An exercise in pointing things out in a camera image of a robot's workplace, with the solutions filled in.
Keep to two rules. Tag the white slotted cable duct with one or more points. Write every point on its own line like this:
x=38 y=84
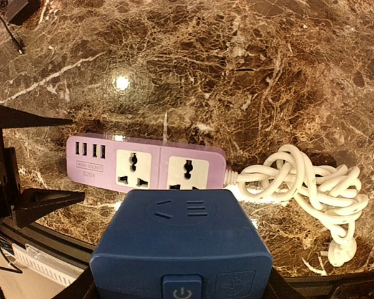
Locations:
x=46 y=265

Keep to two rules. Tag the dark blue cube socket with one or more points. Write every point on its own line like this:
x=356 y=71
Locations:
x=181 y=244

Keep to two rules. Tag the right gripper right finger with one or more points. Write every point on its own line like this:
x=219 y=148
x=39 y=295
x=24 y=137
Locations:
x=278 y=288

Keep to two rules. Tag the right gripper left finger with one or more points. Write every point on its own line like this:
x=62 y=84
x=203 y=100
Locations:
x=82 y=288

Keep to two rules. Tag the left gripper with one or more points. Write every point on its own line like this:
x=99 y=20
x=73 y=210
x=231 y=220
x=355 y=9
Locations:
x=31 y=204

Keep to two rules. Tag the purple power strip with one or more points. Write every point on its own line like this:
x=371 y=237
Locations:
x=119 y=163

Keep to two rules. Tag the black plug adapter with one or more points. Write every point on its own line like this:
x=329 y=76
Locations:
x=17 y=12

